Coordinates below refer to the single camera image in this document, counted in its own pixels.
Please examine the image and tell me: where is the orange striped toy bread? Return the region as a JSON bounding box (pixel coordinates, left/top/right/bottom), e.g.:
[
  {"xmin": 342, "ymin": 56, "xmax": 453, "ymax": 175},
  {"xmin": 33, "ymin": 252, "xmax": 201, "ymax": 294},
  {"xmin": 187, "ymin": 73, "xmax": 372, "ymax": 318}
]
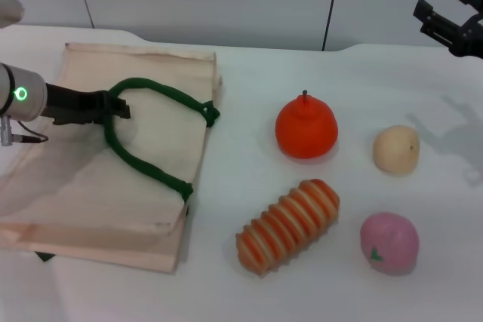
[{"xmin": 235, "ymin": 178, "xmax": 340, "ymax": 277}]

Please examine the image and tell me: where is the cream handbag with green handles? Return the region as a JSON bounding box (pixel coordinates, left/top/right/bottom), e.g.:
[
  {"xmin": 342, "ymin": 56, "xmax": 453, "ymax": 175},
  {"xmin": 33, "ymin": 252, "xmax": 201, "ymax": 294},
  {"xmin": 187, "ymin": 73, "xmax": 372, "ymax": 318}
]
[{"xmin": 0, "ymin": 42, "xmax": 223, "ymax": 274}]

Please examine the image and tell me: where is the orange toy fruit with stem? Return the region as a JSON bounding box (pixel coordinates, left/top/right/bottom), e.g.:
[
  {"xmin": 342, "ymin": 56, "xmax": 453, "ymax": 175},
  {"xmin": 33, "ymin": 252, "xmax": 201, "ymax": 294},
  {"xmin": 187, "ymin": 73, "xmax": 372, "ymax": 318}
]
[{"xmin": 274, "ymin": 90, "xmax": 340, "ymax": 158}]

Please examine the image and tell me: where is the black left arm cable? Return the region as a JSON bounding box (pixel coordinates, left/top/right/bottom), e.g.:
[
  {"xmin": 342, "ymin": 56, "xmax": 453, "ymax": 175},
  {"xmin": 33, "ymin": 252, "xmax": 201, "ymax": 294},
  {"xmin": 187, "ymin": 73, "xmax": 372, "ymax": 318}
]
[{"xmin": 11, "ymin": 133, "xmax": 50, "ymax": 145}]

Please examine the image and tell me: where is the pink toy peach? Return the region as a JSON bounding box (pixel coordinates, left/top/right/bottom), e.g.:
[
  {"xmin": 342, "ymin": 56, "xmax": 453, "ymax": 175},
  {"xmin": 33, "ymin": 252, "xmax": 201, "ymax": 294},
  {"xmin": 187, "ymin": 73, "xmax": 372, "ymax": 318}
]
[{"xmin": 358, "ymin": 211, "xmax": 420, "ymax": 277}]

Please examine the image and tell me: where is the beige round toy fruit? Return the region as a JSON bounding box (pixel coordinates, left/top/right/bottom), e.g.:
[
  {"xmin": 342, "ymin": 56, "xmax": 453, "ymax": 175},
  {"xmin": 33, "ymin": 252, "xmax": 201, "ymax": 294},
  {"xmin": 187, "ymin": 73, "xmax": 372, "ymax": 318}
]
[{"xmin": 372, "ymin": 124, "xmax": 421, "ymax": 176}]

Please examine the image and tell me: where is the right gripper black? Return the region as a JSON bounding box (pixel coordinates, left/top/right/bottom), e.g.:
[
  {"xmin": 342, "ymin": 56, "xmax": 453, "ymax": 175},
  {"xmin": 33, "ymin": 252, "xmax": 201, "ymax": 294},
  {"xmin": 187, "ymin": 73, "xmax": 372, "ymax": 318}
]
[{"xmin": 413, "ymin": 0, "xmax": 483, "ymax": 60}]

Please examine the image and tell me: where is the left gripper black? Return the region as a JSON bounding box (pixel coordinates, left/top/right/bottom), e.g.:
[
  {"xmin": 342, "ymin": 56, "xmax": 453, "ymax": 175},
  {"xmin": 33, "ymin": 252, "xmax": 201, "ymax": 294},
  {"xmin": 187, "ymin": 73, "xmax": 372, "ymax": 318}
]
[{"xmin": 41, "ymin": 82, "xmax": 131, "ymax": 127}]

